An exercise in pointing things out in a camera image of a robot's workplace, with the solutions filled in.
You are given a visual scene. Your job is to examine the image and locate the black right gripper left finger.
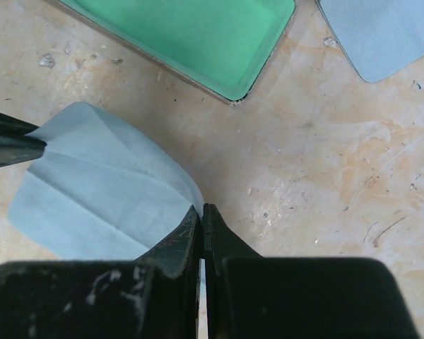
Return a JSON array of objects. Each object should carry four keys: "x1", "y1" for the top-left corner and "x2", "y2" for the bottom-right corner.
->
[{"x1": 0, "y1": 208, "x2": 201, "y2": 338}]

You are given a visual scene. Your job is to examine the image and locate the light blue lens cloth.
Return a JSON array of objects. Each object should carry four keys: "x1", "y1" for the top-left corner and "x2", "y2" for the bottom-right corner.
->
[
  {"x1": 8, "y1": 102, "x2": 204, "y2": 260},
  {"x1": 317, "y1": 1, "x2": 424, "y2": 83}
]

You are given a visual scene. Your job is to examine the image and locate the light blue flat lens cloth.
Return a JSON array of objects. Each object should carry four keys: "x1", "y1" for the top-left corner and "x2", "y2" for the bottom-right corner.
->
[{"x1": 317, "y1": 1, "x2": 424, "y2": 83}]

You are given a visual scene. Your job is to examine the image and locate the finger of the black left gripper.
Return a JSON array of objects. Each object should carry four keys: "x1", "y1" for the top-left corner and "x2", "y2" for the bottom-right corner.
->
[
  {"x1": 0, "y1": 113, "x2": 38, "y2": 136},
  {"x1": 0, "y1": 134, "x2": 47, "y2": 167}
]

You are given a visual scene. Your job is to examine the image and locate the grey glasses case green lining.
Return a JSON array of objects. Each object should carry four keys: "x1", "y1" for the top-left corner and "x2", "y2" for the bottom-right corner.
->
[{"x1": 51, "y1": 1, "x2": 297, "y2": 105}]

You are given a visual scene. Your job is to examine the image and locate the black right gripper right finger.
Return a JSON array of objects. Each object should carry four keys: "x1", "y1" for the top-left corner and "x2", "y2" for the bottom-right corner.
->
[{"x1": 203, "y1": 204, "x2": 419, "y2": 338}]

